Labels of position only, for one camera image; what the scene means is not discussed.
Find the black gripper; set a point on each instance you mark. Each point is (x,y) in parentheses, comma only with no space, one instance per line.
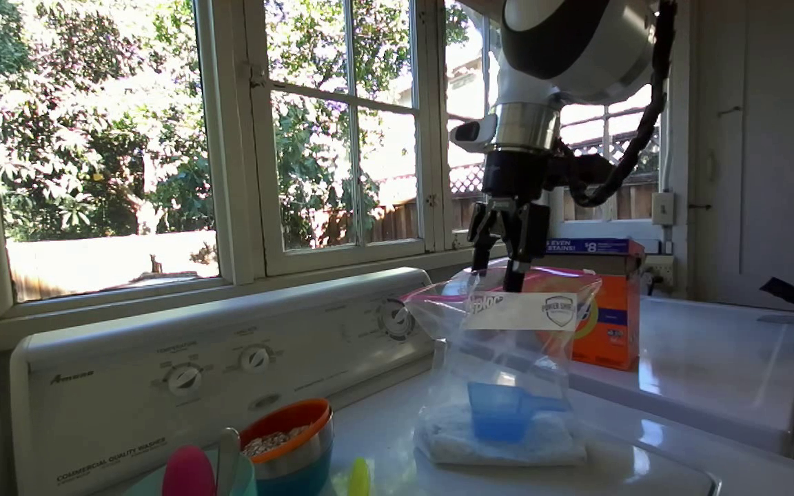
(520,181)

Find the clear plastic zip bag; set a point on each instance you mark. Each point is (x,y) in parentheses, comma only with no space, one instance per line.
(508,341)

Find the white washing machine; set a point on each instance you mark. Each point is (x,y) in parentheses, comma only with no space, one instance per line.
(232,349)

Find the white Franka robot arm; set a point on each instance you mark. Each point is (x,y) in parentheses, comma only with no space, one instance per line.
(563,46)

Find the large washer timer knob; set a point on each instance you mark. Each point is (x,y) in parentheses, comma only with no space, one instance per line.
(398,317)

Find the orange Tide detergent box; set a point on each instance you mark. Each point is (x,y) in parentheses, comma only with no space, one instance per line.
(614,320)

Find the blue detergent scoop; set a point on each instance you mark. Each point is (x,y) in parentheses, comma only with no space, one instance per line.
(504,409)

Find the white dryer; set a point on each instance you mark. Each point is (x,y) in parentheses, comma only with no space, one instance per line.
(719,367)

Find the small washer knob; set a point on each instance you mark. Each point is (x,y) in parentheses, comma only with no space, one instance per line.
(184,378)
(254,360)

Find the yellow green plastic utensil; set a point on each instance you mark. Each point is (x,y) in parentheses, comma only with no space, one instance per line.
(360,478)

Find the orange rimmed blue cup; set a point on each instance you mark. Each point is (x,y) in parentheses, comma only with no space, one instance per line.
(287,451)

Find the teal clear plastic utensil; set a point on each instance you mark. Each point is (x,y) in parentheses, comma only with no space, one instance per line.
(232,465)

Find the pink silicone utensil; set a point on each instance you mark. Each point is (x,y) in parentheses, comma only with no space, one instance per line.
(189,473)

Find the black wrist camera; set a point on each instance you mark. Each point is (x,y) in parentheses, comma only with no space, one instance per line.
(589,172)

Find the white wall outlet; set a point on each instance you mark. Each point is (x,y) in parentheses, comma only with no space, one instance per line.
(666,207)

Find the white window frame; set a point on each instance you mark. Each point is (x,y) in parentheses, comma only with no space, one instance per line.
(236,138)

